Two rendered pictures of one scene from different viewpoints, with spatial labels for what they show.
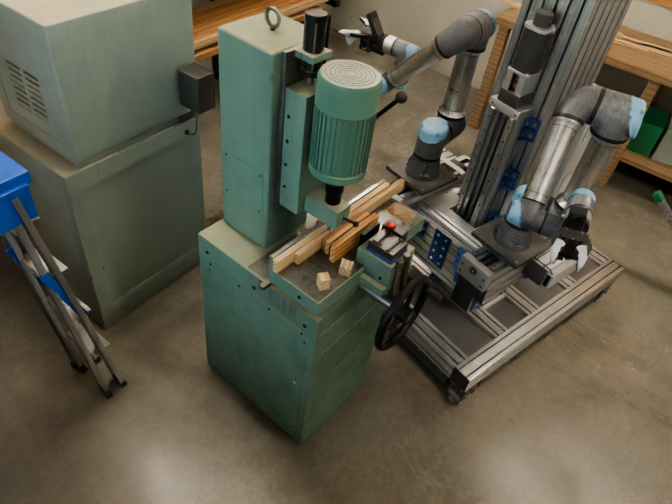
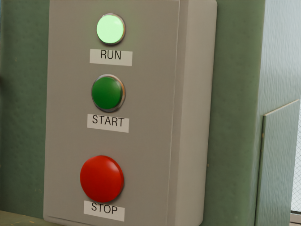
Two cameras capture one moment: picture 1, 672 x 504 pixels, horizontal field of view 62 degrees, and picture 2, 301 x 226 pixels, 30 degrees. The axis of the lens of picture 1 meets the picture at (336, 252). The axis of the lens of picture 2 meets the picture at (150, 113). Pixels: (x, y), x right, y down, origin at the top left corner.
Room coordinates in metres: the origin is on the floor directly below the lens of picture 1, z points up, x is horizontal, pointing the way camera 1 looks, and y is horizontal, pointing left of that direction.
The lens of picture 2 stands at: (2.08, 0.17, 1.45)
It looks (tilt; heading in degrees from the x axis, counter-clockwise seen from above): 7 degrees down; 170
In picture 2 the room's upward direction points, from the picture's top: 3 degrees clockwise
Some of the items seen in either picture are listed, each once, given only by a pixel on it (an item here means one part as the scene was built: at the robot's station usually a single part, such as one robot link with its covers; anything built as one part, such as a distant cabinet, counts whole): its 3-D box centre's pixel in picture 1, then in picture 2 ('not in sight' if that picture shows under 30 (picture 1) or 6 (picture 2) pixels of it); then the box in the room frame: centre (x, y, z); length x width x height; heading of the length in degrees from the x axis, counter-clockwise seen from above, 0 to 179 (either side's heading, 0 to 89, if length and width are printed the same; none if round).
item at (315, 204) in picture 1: (326, 208); not in sight; (1.42, 0.05, 1.03); 0.14 x 0.07 x 0.09; 56
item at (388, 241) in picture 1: (390, 240); not in sight; (1.36, -0.17, 0.99); 0.13 x 0.11 x 0.06; 146
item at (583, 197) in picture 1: (580, 207); not in sight; (1.38, -0.70, 1.21); 0.11 x 0.08 x 0.09; 160
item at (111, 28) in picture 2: not in sight; (109, 29); (1.73, 0.21, 1.46); 0.02 x 0.01 x 0.02; 56
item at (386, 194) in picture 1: (354, 217); not in sight; (1.52, -0.04, 0.92); 0.60 x 0.02 x 0.04; 146
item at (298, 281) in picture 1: (362, 253); not in sight; (1.40, -0.09, 0.87); 0.61 x 0.30 x 0.06; 146
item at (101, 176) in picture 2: not in sight; (101, 178); (1.73, 0.20, 1.36); 0.03 x 0.01 x 0.03; 56
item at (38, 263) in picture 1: (52, 297); not in sight; (1.23, 0.97, 0.58); 0.27 x 0.25 x 1.16; 150
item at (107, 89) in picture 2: not in sight; (106, 93); (1.73, 0.21, 1.42); 0.02 x 0.01 x 0.02; 56
